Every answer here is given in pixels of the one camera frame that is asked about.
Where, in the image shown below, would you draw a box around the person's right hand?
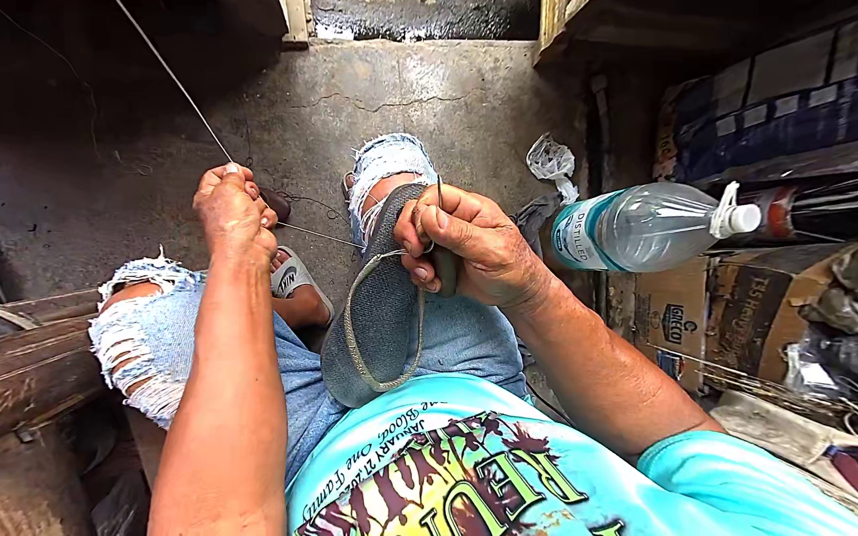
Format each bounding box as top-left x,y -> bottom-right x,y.
393,184 -> 554,309

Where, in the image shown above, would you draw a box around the person's left hand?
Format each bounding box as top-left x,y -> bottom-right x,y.
193,162 -> 280,263

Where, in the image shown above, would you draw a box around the awl with dark handle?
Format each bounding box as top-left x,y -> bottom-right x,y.
429,173 -> 461,299

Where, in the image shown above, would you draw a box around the grey shoe sole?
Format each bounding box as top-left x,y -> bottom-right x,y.
320,182 -> 430,409

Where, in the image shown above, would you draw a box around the thin white thread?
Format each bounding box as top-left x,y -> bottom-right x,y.
115,0 -> 408,258

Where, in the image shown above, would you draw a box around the person's right forearm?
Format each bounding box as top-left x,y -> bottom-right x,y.
505,269 -> 728,466

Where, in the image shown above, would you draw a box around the person's left forearm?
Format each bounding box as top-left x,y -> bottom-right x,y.
147,253 -> 288,536

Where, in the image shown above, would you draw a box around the dark brown rounded object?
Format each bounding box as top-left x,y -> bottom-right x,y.
258,186 -> 292,223

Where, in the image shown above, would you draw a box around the person's legs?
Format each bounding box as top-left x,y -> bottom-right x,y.
88,133 -> 528,485

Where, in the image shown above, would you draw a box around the crumpled clear plastic bag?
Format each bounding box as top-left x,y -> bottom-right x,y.
525,133 -> 580,206

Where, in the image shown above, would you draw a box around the large clear plastic bottle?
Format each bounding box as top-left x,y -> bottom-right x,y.
550,181 -> 763,273

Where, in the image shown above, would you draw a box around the brown cardboard box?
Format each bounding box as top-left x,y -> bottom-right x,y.
634,255 -> 713,393

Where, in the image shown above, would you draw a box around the person's body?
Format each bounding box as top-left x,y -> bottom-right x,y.
286,372 -> 858,536

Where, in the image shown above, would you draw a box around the wooden log bench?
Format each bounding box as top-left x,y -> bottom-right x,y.
0,286 -> 128,536

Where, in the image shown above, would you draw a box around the dark printed cardboard box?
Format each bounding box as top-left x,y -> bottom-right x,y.
703,244 -> 858,388

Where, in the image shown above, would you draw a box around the dark bottle with red label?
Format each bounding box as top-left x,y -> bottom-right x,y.
734,182 -> 858,243

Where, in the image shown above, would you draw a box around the blue and white printed package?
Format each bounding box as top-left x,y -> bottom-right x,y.
654,3 -> 858,186

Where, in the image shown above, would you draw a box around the dirty white tray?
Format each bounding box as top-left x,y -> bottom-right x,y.
708,390 -> 858,515

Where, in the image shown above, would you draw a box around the pile of old grey soles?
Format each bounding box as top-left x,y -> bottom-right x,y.
785,208 -> 858,403

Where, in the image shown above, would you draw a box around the dark red oval object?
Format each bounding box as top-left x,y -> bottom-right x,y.
824,444 -> 858,496

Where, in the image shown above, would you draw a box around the beige braided cord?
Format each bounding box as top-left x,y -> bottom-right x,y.
343,249 -> 427,393

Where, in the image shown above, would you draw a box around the wooden door frame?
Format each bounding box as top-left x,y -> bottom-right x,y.
279,0 -> 591,68

